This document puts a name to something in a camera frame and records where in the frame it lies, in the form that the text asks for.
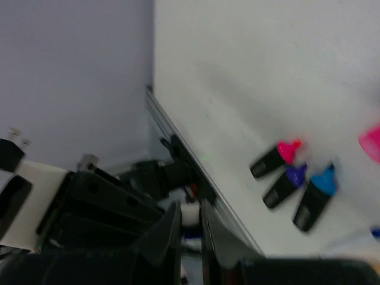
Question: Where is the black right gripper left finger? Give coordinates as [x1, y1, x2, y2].
[1, 202, 181, 284]

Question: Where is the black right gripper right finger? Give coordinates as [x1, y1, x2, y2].
[200, 200, 379, 284]

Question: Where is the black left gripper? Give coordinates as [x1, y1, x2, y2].
[35, 172, 164, 249]

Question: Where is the purple capped black highlighter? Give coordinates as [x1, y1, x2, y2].
[262, 163, 308, 209]

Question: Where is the blue highlighter black body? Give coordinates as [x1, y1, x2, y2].
[293, 163, 338, 232]

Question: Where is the pink capped black highlighter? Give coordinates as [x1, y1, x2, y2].
[250, 140, 302, 178]

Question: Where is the pink highlighter cap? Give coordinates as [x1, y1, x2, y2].
[358, 124, 379, 163]

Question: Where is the blue capped thin marker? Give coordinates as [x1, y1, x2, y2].
[180, 238, 204, 284]
[370, 226, 380, 239]

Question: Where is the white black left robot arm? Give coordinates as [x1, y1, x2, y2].
[34, 160, 192, 252]

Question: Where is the aluminium front rail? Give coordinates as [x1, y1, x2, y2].
[145, 85, 263, 254]

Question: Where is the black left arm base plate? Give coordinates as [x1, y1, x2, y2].
[160, 135, 217, 205]

